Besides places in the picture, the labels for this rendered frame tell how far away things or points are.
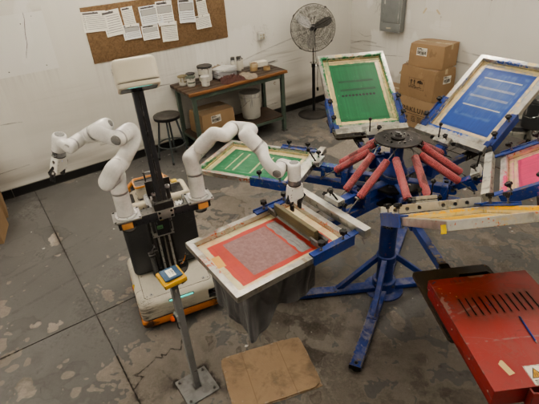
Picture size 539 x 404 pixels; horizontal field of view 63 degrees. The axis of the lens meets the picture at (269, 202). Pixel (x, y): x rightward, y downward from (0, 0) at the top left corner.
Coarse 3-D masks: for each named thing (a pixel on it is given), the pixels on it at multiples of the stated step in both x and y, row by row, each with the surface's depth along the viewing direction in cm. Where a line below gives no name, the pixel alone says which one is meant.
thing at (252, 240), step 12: (252, 228) 268; (264, 228) 267; (288, 228) 265; (228, 240) 259; (240, 240) 258; (252, 240) 257; (264, 240) 256; (276, 240) 256; (216, 252) 250; (228, 252) 249; (240, 252) 248
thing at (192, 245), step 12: (288, 204) 286; (252, 216) 273; (264, 216) 278; (312, 216) 271; (228, 228) 264; (336, 228) 256; (192, 240) 255; (204, 240) 257; (192, 252) 248; (204, 264) 237; (300, 264) 231; (216, 276) 227; (276, 276) 224; (288, 276) 228; (228, 288) 219; (252, 288) 218; (264, 288) 221; (240, 300) 214
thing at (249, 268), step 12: (252, 252) 248; (264, 252) 247; (276, 252) 246; (288, 252) 245; (300, 252) 245; (228, 264) 240; (240, 264) 240; (252, 264) 239; (264, 264) 238; (276, 264) 238; (240, 276) 231; (252, 276) 231
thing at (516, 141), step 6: (510, 138) 355; (516, 138) 355; (504, 144) 346; (516, 144) 345; (498, 150) 338; (504, 150) 338; (456, 156) 339; (462, 156) 338; (468, 156) 341; (474, 156) 347; (456, 162) 335; (462, 162) 340; (438, 174) 327
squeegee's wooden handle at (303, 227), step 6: (276, 204) 270; (276, 210) 271; (282, 210) 264; (288, 210) 264; (282, 216) 267; (288, 216) 261; (294, 216) 257; (288, 222) 264; (294, 222) 257; (300, 222) 252; (300, 228) 254; (306, 228) 248; (312, 228) 246; (306, 234) 251; (312, 234) 245
